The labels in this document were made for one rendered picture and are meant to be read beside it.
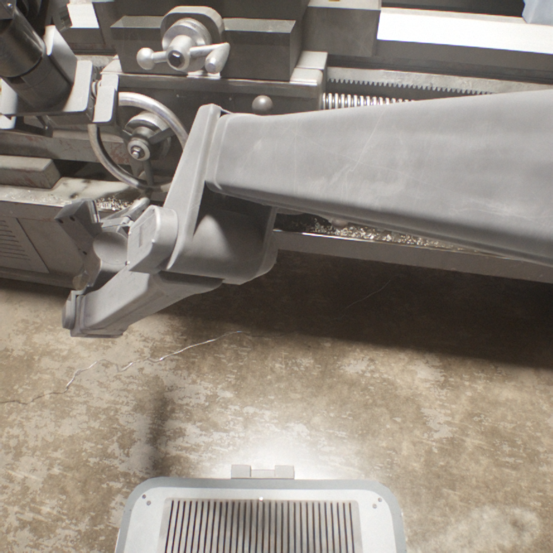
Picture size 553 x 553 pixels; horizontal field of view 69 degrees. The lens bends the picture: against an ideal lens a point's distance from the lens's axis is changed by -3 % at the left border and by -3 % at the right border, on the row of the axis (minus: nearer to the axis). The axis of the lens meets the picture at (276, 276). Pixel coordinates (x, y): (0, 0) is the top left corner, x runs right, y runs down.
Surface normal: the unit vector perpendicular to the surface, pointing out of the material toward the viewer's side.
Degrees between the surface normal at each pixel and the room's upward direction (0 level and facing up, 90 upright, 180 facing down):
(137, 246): 58
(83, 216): 71
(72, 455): 0
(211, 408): 0
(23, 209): 90
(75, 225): 90
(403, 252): 90
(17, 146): 90
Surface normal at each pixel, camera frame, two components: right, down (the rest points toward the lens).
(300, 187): -0.82, -0.07
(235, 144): -0.68, -0.12
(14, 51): 0.69, 0.71
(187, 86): -0.18, 0.75
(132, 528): -0.02, -0.65
